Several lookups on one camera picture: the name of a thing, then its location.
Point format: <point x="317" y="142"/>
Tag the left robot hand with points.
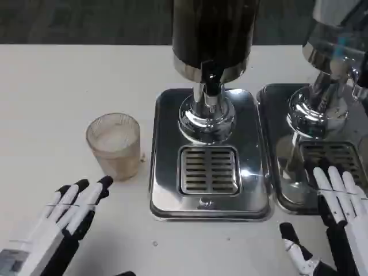
<point x="51" y="227"/>

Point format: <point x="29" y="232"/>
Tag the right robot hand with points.
<point x="345" y="207"/>

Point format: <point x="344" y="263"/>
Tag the steel drip tray with grid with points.
<point x="210" y="175"/>
<point x="290" y="161"/>

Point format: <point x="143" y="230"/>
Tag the clear ribbed glass cup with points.
<point x="115" y="146"/>

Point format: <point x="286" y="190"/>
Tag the clear dispenser tap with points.
<point x="352" y="76"/>

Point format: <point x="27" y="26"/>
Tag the clear drink dispenser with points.
<point x="330" y="72"/>

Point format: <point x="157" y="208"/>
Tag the black dispenser tap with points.
<point x="212" y="83"/>

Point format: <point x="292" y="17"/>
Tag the dark drink dispenser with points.
<point x="211" y="69"/>

